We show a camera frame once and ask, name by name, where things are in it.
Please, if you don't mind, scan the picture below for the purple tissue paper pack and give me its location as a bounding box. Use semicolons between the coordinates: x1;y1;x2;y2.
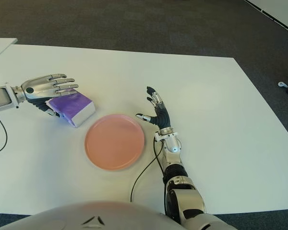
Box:
45;88;96;128

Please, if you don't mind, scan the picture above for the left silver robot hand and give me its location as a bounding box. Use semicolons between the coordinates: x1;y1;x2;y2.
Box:
16;73;79;118

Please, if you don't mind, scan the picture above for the grey robot torso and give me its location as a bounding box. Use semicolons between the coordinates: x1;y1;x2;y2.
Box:
0;200;183;230

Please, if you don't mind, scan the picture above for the round pink plate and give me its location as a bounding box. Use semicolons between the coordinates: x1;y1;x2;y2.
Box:
84;114;145;171

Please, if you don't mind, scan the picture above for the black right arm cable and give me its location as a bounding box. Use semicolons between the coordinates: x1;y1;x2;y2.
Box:
130;138;163;203

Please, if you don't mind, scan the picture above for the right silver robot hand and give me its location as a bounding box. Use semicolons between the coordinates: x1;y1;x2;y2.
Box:
135;86;171;130

